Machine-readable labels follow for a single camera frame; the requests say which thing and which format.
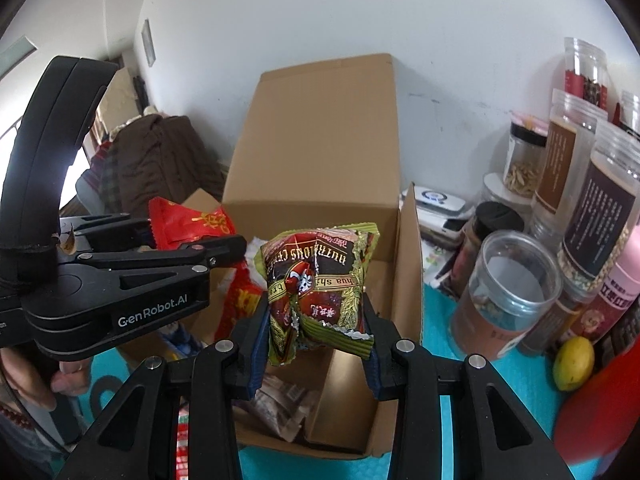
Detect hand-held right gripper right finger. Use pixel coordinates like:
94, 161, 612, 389
361, 292, 576, 480

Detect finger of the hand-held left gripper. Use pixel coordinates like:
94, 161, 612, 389
74, 233, 249, 274
59, 211, 155, 252

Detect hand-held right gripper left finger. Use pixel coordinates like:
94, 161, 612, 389
55, 292, 273, 480

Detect red gold snack packet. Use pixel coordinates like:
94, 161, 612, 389
148, 196, 266, 341

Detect white bread packet with drawings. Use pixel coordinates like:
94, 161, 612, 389
245, 235, 281, 272

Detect blue white tube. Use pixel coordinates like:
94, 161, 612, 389
159, 321, 203, 358

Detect green brown snack packet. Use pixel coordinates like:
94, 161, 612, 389
254, 222, 380, 367

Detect brown cardboard box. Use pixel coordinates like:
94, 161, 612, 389
120, 52, 426, 458

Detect person's left forearm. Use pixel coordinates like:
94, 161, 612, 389
0, 347, 88, 480

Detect person's left hand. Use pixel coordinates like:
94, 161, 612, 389
50, 357, 94, 396

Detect brown quilted jacket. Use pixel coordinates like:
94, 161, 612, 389
106, 113, 227, 212

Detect cream cabinet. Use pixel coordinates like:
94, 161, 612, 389
94, 66, 139, 132

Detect red green snack packet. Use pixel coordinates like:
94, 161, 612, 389
172, 405, 194, 480

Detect teal padded bag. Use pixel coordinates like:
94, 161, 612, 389
85, 240, 571, 480

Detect white patterned cloth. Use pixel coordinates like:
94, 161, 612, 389
421, 231, 467, 287

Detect clear jar brown powder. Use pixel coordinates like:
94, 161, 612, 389
449, 229, 564, 362

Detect dark jar black lid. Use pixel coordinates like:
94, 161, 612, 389
451, 201, 524, 302

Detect white electronic device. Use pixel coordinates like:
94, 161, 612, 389
414, 184, 477, 234

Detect dark brown spice jar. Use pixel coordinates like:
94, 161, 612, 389
519, 280, 587, 357

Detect yellow green lemon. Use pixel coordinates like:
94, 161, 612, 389
553, 335, 597, 392

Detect white lid jar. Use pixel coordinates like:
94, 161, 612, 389
481, 171, 537, 212

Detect red thermos bottle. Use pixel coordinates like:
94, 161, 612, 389
551, 345, 640, 472

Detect black lid seed jar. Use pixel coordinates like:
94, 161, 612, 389
501, 119, 549, 197

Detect pink bottle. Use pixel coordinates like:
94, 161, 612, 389
581, 224, 640, 347

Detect large jar dark label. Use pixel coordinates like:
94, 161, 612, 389
556, 121, 640, 294

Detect tall jar brown label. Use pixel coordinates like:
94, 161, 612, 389
531, 89, 599, 217

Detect clear jar dark contents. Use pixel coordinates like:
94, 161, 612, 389
619, 90, 640, 137

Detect clear jar red label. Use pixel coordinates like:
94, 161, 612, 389
564, 36, 609, 109

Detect framed wall picture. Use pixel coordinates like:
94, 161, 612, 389
141, 18, 156, 67

